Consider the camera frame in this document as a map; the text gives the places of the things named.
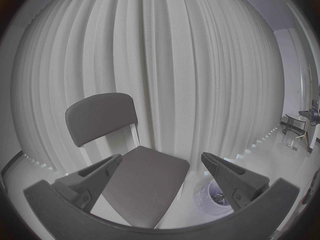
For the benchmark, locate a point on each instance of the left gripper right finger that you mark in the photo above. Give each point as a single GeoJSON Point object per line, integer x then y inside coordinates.
{"type": "Point", "coordinates": [240, 184]}

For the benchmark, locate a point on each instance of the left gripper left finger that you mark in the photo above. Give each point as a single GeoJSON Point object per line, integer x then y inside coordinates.
{"type": "Point", "coordinates": [82, 186]}

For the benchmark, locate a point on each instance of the purple plastic bag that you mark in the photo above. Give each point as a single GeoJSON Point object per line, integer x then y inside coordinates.
{"type": "Point", "coordinates": [200, 199]}

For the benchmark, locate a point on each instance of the crumpled black plastic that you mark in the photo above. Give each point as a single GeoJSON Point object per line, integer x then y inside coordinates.
{"type": "Point", "coordinates": [218, 198]}

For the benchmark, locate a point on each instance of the small black table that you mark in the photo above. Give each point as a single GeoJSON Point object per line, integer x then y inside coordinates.
{"type": "Point", "coordinates": [295, 116]}

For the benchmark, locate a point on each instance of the white curtain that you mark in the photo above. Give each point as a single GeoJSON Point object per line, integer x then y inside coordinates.
{"type": "Point", "coordinates": [237, 71]}
{"type": "Point", "coordinates": [100, 46]}

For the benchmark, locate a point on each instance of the wooden coat stand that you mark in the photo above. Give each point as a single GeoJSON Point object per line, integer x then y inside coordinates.
{"type": "Point", "coordinates": [311, 91]}

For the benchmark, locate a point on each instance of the grey chair white frame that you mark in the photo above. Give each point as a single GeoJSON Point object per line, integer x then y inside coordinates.
{"type": "Point", "coordinates": [145, 179]}

